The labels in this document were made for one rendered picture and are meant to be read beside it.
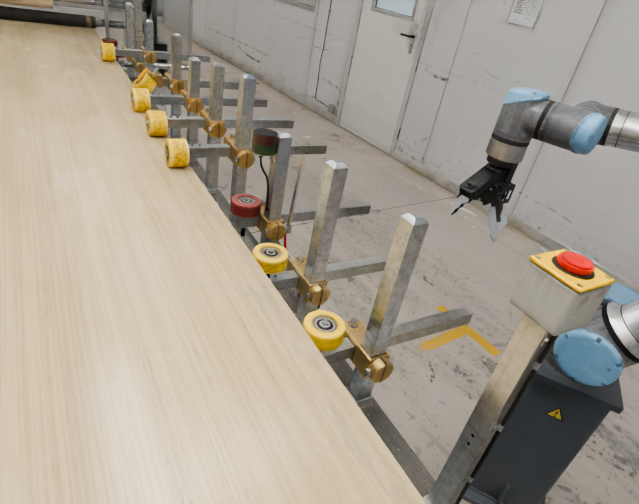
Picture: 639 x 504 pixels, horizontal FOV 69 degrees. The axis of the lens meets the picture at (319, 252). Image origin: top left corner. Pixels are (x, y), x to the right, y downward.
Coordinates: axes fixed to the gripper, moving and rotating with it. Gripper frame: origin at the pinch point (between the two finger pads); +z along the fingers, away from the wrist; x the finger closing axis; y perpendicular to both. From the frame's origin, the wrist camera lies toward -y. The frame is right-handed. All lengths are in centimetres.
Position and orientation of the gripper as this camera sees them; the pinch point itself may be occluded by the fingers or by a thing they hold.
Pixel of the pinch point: (469, 228)
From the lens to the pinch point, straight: 131.2
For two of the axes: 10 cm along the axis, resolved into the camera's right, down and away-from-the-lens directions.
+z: -1.7, 8.4, 5.2
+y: 8.1, -1.8, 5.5
